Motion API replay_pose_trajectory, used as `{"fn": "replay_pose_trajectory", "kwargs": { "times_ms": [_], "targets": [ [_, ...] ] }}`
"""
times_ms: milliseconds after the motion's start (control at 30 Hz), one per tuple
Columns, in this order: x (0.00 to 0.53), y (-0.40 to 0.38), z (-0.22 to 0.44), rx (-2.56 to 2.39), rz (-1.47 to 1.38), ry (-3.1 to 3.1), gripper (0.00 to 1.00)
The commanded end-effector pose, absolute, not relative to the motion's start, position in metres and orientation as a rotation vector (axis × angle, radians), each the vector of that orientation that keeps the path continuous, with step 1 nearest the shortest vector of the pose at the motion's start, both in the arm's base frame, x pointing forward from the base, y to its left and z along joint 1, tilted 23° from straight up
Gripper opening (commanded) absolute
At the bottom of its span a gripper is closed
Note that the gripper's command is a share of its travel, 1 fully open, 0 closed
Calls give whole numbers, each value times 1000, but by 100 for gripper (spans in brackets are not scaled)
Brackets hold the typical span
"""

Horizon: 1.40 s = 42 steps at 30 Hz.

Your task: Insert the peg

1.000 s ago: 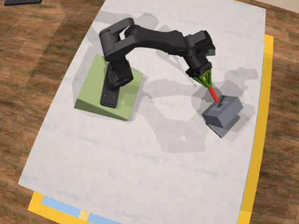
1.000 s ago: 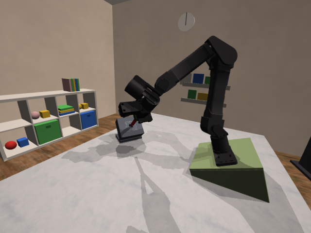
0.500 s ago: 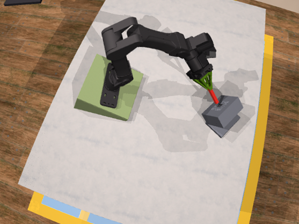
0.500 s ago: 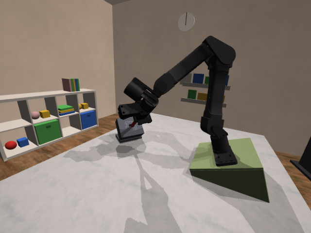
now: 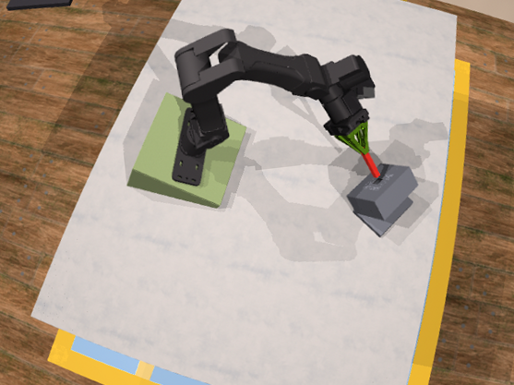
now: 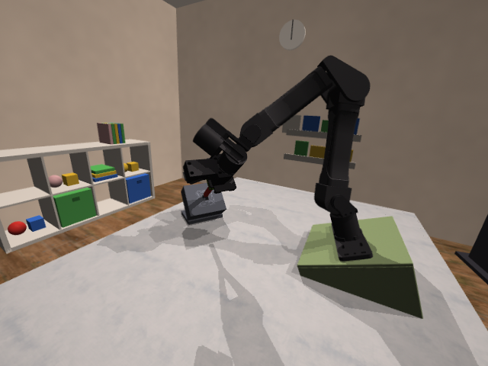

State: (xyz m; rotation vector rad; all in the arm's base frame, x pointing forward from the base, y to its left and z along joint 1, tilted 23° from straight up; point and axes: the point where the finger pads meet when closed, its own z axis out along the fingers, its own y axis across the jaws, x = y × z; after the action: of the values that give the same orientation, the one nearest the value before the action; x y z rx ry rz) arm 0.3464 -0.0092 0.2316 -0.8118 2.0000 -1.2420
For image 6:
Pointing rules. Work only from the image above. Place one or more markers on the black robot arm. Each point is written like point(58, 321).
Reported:
point(348, 91)

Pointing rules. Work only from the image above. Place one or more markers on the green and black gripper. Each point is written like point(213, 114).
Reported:
point(230, 185)

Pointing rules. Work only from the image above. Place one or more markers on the grey sloped panel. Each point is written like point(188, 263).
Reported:
point(199, 208)

